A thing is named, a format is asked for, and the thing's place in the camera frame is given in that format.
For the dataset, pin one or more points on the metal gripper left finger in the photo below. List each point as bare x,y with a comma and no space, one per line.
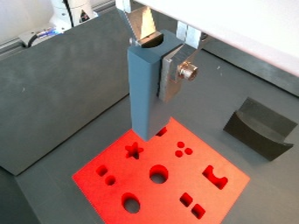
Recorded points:
140,23

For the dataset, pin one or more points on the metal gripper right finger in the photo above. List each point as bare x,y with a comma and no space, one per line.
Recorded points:
178,62

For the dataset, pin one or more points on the blue arch-shaped block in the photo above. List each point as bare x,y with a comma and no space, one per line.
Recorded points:
150,112

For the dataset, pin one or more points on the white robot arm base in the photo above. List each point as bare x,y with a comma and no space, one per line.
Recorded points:
71,13

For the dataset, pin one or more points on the grey side panel board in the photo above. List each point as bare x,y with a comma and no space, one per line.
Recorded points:
56,86

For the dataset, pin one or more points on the black curved holder stand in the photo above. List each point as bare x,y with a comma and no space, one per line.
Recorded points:
261,128

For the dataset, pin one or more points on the red shape-sorter block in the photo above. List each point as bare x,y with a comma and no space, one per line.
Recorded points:
171,180

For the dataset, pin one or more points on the aluminium frame rail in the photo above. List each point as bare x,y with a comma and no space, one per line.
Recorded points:
26,23

